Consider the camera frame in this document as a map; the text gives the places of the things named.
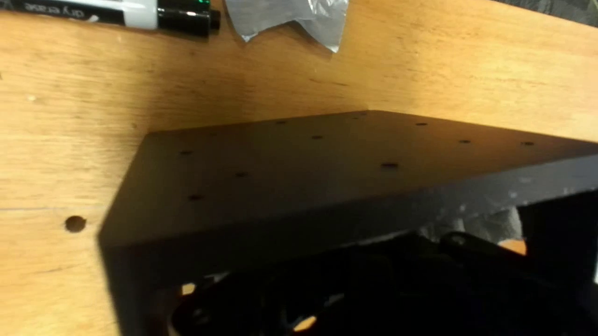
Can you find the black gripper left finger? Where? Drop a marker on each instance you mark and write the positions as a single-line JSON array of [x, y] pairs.
[[249, 305]]

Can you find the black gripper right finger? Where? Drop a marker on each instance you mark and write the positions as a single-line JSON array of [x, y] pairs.
[[497, 292]]

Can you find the white marker with black cap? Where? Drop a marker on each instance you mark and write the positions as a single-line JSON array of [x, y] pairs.
[[123, 12]]

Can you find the black box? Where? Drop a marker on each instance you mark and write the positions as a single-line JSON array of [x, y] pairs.
[[280, 175]]

